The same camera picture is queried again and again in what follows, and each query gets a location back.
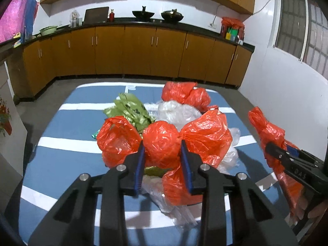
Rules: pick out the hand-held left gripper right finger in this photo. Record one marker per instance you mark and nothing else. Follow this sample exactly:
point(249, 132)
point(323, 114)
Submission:
point(185, 169)

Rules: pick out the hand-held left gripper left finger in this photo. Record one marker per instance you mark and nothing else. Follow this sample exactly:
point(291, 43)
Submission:
point(140, 169)

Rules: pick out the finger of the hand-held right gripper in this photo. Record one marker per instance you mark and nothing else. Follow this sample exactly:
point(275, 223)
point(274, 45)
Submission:
point(278, 155)
point(294, 151)

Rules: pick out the long red plastic bag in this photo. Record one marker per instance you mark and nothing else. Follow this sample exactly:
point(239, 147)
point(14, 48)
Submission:
point(269, 130)

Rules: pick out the large red plastic bag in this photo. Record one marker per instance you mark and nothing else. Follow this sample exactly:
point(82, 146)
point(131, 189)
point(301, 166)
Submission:
point(161, 143)

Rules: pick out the small red plastic bag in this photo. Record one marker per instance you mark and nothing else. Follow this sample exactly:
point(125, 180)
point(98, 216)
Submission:
point(117, 143)

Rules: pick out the green foil packet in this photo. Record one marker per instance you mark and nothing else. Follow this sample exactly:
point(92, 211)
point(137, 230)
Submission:
point(130, 110)

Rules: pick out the crumpled red plastic bag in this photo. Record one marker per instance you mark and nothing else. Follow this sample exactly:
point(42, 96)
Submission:
point(184, 93)

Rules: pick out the blue white striped tablecloth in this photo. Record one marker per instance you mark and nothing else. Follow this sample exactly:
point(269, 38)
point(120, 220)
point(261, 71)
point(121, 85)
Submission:
point(64, 158)

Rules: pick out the wooden lower kitchen cabinets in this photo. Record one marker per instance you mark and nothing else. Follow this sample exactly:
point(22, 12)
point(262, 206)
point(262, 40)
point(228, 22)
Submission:
point(138, 53)

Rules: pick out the barred window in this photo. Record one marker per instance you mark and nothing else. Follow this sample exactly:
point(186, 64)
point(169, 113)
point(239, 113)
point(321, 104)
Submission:
point(294, 25)

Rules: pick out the red bag of groceries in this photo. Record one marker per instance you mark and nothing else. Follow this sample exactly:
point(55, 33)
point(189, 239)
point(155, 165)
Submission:
point(232, 27)

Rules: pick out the flower picture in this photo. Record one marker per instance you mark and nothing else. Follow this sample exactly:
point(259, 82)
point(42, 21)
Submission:
point(5, 117)

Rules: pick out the black kitchen countertop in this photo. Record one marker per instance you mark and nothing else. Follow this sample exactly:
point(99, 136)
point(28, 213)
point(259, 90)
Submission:
point(153, 23)

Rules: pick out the black wok with lid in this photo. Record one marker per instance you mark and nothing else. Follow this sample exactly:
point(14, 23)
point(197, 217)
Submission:
point(143, 14)
point(172, 16)

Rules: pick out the red bottle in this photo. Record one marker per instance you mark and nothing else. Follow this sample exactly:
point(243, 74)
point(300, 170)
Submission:
point(111, 16)

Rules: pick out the brown board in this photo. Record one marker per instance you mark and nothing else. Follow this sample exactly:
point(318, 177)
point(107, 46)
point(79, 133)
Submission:
point(96, 15)

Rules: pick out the clear bag with jar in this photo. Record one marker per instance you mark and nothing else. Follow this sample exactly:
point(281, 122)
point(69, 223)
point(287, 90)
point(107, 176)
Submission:
point(75, 19)

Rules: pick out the green basin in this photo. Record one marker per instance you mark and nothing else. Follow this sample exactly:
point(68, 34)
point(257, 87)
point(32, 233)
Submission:
point(48, 30)

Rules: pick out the pink curtain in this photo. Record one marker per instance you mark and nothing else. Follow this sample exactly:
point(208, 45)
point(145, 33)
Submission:
point(18, 10)

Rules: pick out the white wall socket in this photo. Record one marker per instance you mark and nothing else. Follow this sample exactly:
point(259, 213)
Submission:
point(212, 26)

